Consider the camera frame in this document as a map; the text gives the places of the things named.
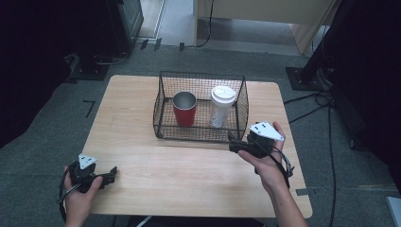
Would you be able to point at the grey tape piece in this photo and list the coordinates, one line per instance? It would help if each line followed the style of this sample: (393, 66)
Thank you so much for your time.
(302, 191)

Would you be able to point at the white flat object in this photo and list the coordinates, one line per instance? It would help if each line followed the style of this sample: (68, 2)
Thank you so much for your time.
(395, 211)

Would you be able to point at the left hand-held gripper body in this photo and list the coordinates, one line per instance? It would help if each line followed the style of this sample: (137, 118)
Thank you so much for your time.
(81, 178)

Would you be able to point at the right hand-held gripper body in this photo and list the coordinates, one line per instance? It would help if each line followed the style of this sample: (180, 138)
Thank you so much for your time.
(260, 143)

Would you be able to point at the black stand base plate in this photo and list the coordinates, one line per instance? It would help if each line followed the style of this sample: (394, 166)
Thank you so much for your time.
(302, 80)

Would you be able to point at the person's left hand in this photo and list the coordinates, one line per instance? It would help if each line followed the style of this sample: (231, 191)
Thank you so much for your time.
(77, 205)

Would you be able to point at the black cabinet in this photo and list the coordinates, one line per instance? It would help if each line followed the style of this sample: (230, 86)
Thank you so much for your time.
(127, 22)

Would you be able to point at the beige wooden desk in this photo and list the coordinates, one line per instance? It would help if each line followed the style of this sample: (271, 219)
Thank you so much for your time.
(268, 12)

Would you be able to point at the person's dark clothing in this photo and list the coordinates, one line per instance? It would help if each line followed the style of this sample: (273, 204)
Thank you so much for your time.
(195, 222)

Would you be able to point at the black stand base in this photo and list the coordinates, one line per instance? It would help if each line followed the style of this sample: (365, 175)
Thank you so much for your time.
(90, 71)

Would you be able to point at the clear cup with white lid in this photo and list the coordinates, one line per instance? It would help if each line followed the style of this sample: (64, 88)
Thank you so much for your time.
(223, 94)

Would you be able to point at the person's right hand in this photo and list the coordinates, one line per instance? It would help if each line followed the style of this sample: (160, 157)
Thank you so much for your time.
(271, 170)

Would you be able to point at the black angled floor tape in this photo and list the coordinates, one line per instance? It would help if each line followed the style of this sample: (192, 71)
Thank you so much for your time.
(91, 105)

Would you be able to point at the red metal cup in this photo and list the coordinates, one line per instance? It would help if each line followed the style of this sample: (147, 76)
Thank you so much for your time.
(184, 115)

